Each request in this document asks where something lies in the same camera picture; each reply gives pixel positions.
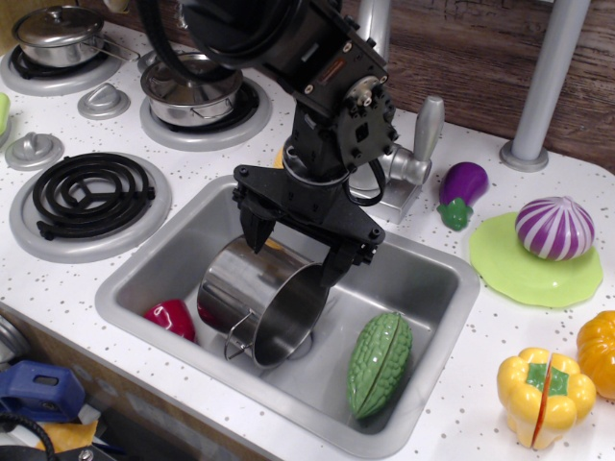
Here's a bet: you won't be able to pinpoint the grey toy sink basin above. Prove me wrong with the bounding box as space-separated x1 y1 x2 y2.
95 176 480 459

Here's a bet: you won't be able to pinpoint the green object at left edge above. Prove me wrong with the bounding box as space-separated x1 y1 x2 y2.
0 92 12 147

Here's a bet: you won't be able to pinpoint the black coil front burner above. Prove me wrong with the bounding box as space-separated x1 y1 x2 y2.
9 153 172 264

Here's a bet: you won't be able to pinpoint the purple striped toy onion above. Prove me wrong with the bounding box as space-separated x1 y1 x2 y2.
515 196 595 261

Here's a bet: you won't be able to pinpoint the open steel pot on burner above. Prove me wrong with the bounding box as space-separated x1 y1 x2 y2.
140 61 243 128

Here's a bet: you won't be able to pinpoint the silver toy faucet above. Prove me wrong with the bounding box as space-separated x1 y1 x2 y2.
357 0 445 224

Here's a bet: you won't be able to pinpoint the grey stove knob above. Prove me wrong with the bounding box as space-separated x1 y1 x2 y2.
5 133 64 171
77 83 131 120

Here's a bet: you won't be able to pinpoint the green toy bitter gourd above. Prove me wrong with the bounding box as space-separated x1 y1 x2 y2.
347 312 413 420

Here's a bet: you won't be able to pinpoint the purple toy eggplant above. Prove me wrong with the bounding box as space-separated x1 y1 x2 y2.
436 162 489 231

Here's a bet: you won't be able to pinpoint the grey rear left burner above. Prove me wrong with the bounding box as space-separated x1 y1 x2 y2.
1 39 123 97

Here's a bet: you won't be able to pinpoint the yellow toy bell pepper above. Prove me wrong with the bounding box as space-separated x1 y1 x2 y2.
497 348 597 450

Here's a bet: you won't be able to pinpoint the red toy pepper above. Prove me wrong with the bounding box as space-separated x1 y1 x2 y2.
143 299 197 343

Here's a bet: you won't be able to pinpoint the grey stove knob rear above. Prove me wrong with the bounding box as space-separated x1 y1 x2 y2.
77 83 131 120

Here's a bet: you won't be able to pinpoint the light green toy plate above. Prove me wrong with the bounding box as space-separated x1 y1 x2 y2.
469 212 603 308

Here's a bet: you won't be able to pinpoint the grey stove knob left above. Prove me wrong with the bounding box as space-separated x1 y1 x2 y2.
5 133 64 171

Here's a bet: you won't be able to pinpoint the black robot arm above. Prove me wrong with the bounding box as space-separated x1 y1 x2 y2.
137 1 397 287

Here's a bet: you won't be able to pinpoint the yellow sponge cloth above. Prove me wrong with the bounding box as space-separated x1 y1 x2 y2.
42 421 98 453

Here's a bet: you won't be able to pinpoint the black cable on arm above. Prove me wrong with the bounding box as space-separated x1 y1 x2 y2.
135 0 241 84

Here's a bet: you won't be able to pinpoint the blue clamp tool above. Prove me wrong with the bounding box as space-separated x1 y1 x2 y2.
1 360 86 423

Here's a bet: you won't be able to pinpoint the grey rear right burner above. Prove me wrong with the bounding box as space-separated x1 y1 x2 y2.
139 79 272 153

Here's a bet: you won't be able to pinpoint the orange toy pumpkin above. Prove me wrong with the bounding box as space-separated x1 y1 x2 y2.
577 310 614 400

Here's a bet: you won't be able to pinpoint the grey vertical post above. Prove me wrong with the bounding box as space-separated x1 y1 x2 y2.
500 0 590 173

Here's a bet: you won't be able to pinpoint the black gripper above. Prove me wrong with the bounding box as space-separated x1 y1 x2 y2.
233 165 385 288

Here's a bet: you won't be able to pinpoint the grey burner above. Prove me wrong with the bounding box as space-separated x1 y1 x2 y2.
139 79 272 153
1 39 123 97

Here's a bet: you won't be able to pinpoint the steel pot with lid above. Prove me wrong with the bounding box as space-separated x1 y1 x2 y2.
12 6 140 68

